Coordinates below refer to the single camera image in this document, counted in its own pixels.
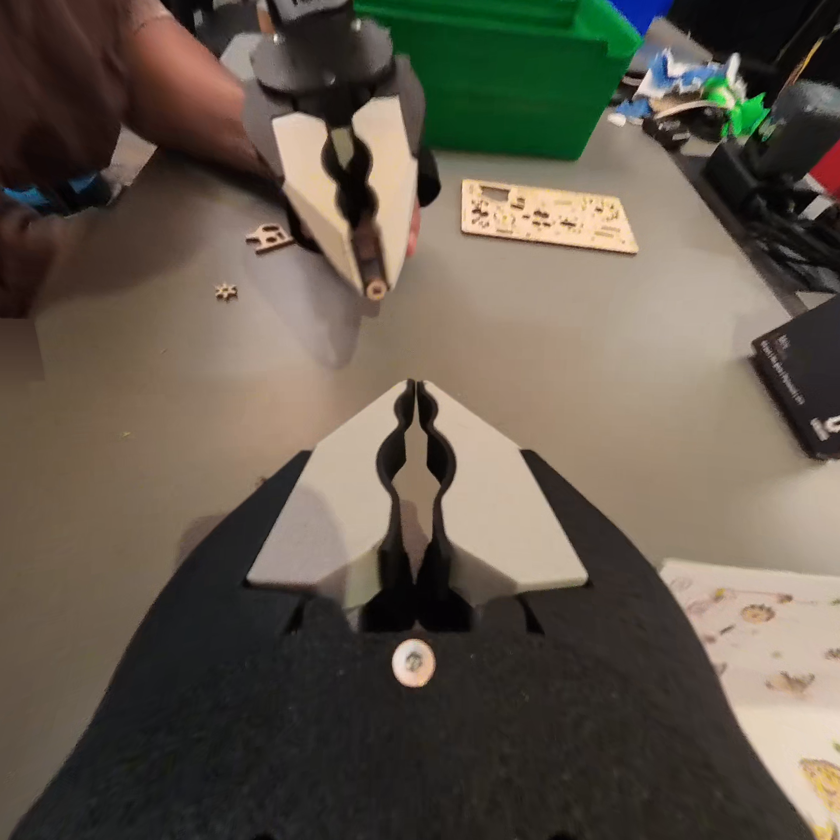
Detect black equipment with cables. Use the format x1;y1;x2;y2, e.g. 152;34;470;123
702;141;840;296

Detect blue and white scraps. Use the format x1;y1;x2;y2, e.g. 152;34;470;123
607;47;723;127

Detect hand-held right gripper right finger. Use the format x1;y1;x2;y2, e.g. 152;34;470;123
417;381;589;627

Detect blue strap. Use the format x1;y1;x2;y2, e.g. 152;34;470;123
0;172;116;214

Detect wooden laser-cut parts sheet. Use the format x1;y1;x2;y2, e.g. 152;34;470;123
461;178;639;256

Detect dark grey cylinder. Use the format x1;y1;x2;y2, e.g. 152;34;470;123
758;80;840;186

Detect printed instruction sheet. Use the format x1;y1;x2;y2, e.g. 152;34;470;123
659;558;840;840

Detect green plastic bin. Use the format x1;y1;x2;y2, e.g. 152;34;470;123
353;0;643;162

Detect person's left forearm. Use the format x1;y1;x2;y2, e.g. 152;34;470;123
98;0;293;198

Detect person's brown shirt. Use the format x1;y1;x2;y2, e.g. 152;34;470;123
0;0;168;319

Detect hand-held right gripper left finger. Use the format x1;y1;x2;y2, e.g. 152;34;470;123
246;379;417;632

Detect wooden dowel rod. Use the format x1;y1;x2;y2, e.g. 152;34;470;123
351;220;389;303

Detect green plastic toy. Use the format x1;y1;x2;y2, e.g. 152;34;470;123
705;52;770;142

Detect blue plastic bin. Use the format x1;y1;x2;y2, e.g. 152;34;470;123
605;0;677;37

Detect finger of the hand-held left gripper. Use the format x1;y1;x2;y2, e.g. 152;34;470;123
271;110;366;298
348;97;421;293

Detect small wooden frame piece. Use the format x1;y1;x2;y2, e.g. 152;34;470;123
246;223;295;256

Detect black model kit box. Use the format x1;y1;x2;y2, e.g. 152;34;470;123
750;316;840;462

